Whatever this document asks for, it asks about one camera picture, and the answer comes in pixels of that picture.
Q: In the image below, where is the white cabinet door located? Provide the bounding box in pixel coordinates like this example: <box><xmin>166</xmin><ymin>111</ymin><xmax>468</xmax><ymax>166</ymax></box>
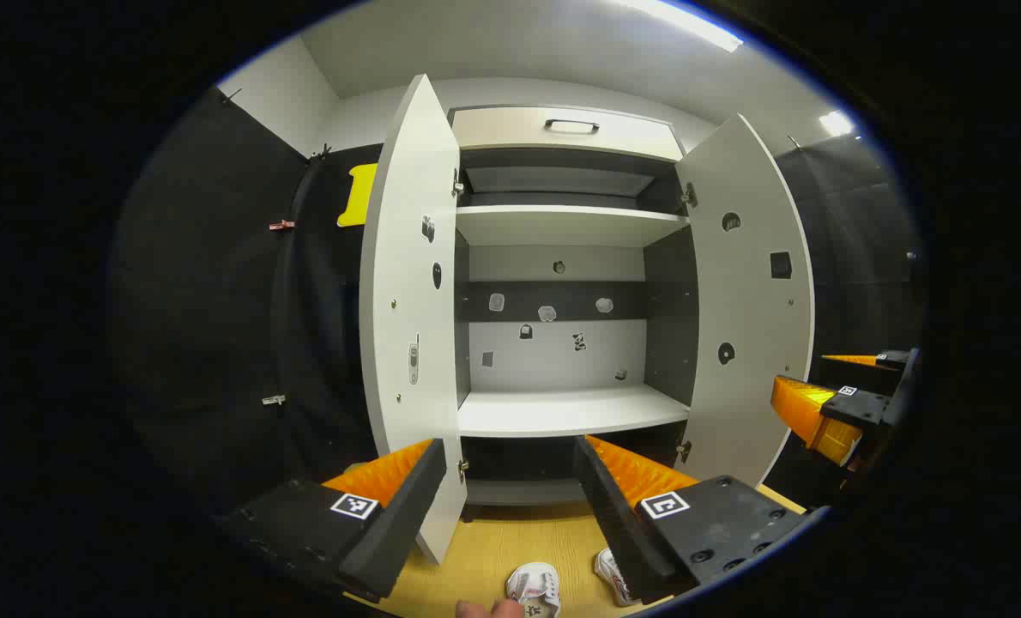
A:
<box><xmin>359</xmin><ymin>73</ymin><xmax>468</xmax><ymax>566</ymax></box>
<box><xmin>675</xmin><ymin>113</ymin><xmax>816</xmax><ymax>488</ymax></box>

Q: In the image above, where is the white cabinet shelf board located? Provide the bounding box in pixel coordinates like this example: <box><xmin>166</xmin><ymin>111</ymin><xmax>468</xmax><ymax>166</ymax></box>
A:
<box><xmin>456</xmin><ymin>204</ymin><xmax>690</xmax><ymax>248</ymax></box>
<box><xmin>457</xmin><ymin>384</ymin><xmax>692</xmax><ymax>439</ymax></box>

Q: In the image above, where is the white shoe cabinet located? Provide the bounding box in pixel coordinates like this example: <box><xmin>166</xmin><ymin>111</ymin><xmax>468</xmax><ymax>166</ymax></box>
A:
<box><xmin>449</xmin><ymin>105</ymin><xmax>702</xmax><ymax>524</ymax></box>

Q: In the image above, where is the white canvas shoe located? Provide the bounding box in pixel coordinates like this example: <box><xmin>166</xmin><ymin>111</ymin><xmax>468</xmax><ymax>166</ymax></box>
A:
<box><xmin>505</xmin><ymin>562</ymin><xmax>561</xmax><ymax>618</ymax></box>
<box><xmin>594</xmin><ymin>548</ymin><xmax>640</xmax><ymax>608</ymax></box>

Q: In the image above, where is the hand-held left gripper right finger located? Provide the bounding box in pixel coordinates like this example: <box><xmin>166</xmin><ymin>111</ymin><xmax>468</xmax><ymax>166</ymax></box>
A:
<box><xmin>572</xmin><ymin>434</ymin><xmax>812</xmax><ymax>606</ymax></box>

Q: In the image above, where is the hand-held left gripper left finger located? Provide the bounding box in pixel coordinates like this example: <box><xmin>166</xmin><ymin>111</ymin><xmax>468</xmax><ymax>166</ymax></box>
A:
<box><xmin>219</xmin><ymin>438</ymin><xmax>448</xmax><ymax>602</ymax></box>

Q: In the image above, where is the long ceiling light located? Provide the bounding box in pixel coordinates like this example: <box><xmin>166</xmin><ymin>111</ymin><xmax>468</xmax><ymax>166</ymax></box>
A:
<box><xmin>622</xmin><ymin>0</ymin><xmax>745</xmax><ymax>52</ymax></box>

